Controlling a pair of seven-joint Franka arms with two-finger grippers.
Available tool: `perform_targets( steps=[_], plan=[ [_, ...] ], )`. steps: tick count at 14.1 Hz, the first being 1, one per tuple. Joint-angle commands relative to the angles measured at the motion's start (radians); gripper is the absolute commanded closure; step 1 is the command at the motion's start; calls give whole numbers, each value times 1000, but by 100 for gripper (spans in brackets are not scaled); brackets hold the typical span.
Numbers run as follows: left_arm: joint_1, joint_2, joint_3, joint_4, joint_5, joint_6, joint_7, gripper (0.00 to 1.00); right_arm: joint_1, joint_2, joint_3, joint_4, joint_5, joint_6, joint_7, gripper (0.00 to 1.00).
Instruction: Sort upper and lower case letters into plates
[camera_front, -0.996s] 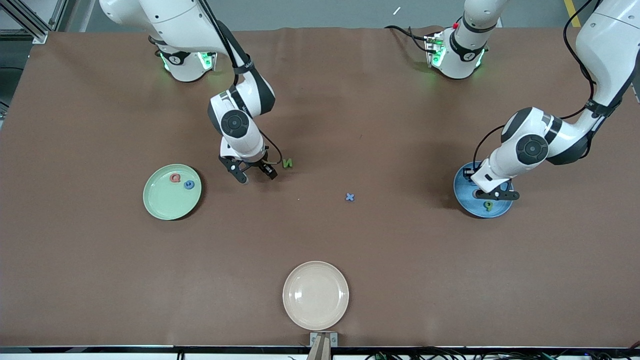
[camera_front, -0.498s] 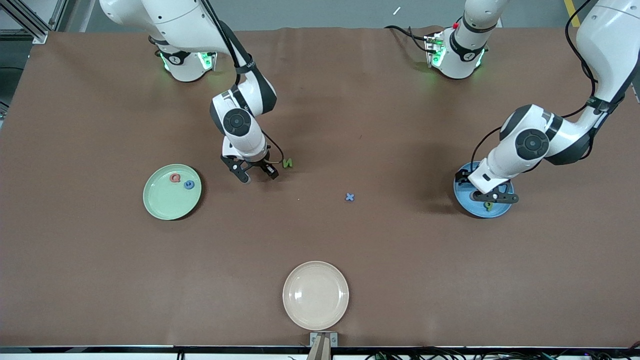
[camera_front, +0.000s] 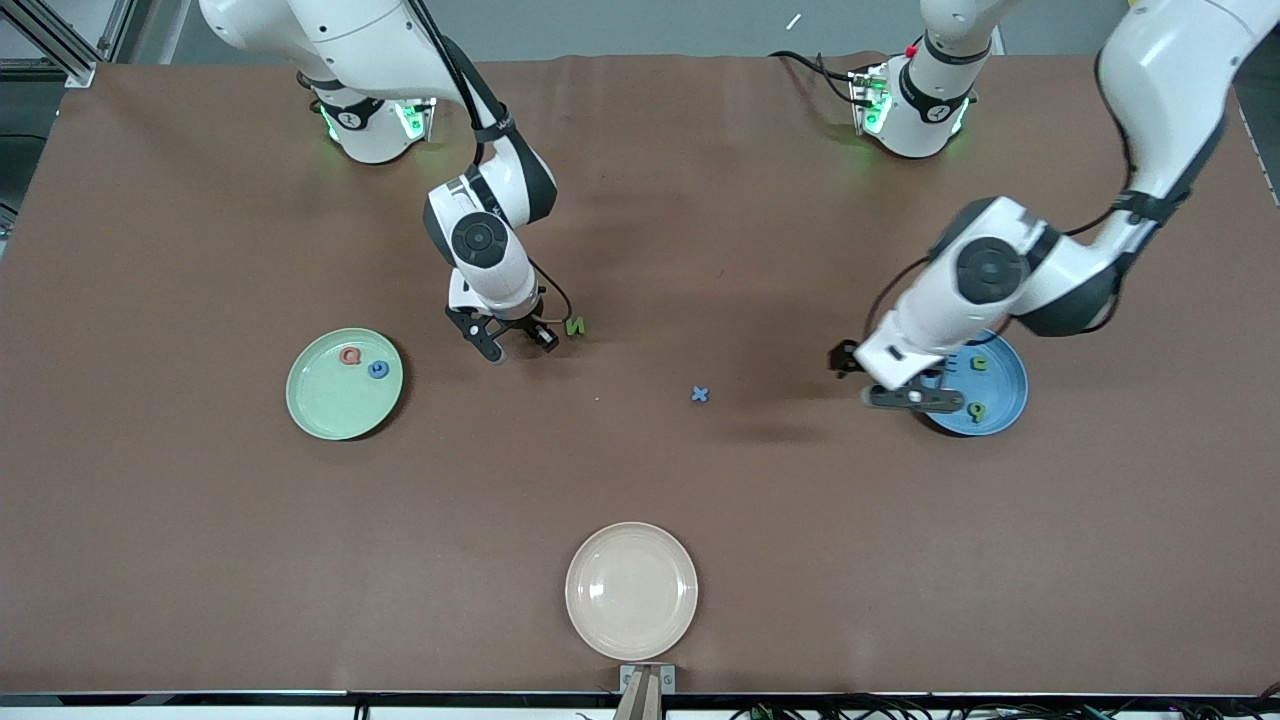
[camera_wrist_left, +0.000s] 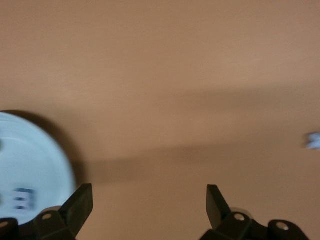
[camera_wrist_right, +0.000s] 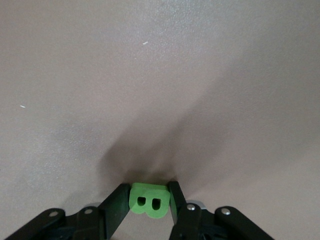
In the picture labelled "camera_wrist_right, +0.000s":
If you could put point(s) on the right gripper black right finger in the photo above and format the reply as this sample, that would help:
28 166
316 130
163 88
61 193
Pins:
180 207

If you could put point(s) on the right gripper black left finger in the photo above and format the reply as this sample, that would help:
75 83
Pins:
117 202

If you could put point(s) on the green foam letter B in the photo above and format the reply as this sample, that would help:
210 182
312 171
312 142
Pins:
150 212

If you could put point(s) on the brown table mat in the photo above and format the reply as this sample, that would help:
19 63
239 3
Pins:
160 75

